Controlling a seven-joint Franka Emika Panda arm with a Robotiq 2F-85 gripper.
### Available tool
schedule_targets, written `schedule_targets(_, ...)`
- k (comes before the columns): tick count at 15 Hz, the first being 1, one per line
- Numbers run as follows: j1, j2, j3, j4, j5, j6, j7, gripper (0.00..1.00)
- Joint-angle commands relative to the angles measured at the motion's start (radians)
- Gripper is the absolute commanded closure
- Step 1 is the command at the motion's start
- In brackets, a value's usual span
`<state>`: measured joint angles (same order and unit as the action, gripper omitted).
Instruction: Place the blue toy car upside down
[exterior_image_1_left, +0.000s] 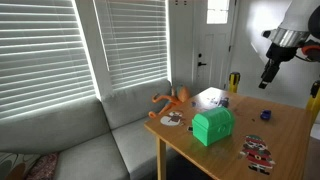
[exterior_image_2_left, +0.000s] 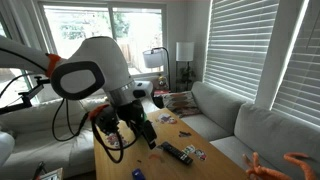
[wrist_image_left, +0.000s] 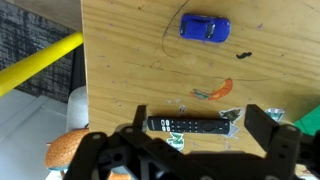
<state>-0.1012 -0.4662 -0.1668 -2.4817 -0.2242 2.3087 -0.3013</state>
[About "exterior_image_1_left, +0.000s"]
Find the white window blinds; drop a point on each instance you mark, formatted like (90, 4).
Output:
(134, 35)
(43, 61)

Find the patterned cushion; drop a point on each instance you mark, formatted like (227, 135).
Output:
(27, 166)

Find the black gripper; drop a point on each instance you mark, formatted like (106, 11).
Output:
(276, 55)

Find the orange octopus plush toy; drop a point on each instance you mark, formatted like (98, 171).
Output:
(178, 96)

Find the wooden table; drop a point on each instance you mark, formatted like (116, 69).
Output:
(286, 134)

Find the white door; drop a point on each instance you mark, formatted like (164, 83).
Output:
(213, 32)

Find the white window blinds left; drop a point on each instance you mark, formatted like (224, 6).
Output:
(43, 61)

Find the white window blinds right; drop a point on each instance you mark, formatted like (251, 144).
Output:
(134, 35)

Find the yellow black stanchion post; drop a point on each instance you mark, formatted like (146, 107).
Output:
(234, 79)

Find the blue toy car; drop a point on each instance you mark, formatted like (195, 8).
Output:
(265, 115)

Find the green treasure chest box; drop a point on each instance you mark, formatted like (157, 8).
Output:
(213, 125)

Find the small round pirate sticker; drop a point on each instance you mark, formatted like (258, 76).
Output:
(174, 118)

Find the large pirate santa sticker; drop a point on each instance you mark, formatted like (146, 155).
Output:
(256, 152)

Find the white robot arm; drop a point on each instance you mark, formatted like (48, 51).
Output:
(301, 20)

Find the grey sectional sofa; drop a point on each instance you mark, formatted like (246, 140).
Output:
(96, 139)

